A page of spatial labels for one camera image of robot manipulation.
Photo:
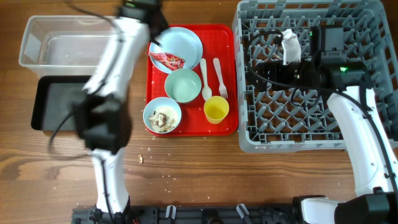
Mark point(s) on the grey dishwasher rack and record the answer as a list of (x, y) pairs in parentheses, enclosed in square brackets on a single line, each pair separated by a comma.
[(288, 120)]

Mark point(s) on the food crumb on table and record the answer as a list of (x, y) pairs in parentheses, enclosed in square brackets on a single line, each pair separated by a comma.
[(140, 159)]

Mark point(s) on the yellow plastic cup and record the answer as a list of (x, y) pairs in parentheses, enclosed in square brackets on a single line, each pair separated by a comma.
[(216, 109)]

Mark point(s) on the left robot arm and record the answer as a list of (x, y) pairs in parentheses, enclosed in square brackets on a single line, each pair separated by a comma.
[(120, 56)]

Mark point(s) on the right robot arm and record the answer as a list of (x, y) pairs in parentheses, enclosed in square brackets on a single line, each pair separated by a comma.
[(349, 92)]

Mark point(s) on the white plastic fork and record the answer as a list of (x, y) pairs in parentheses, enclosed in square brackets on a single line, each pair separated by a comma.
[(222, 88)]

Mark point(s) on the light blue plate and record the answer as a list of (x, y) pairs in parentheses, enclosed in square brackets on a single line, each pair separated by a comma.
[(181, 42)]

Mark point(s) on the clear plastic waste bin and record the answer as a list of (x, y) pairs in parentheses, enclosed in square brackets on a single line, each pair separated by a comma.
[(64, 45)]

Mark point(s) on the black rectangular tray bin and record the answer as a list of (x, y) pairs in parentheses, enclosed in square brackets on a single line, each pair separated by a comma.
[(56, 104)]

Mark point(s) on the red snack wrapper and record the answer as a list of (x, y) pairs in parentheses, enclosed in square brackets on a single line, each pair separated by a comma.
[(170, 61)]

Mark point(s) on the food scraps and rice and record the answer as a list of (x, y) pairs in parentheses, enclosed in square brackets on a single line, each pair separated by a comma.
[(163, 120)]

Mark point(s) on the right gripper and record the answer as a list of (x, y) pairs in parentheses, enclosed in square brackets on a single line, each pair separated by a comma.
[(268, 68)]

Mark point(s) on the green bowl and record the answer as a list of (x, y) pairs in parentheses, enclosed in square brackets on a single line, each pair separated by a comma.
[(182, 85)]

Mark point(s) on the red serving tray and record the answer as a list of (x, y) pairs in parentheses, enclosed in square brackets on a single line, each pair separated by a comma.
[(217, 41)]

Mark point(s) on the light blue bowl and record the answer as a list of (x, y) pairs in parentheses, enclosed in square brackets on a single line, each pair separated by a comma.
[(158, 103)]

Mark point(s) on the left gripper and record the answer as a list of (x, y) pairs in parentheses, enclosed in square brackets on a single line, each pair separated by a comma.
[(165, 23)]

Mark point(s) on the white plastic spoon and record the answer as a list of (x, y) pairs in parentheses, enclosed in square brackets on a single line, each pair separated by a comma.
[(206, 90)]

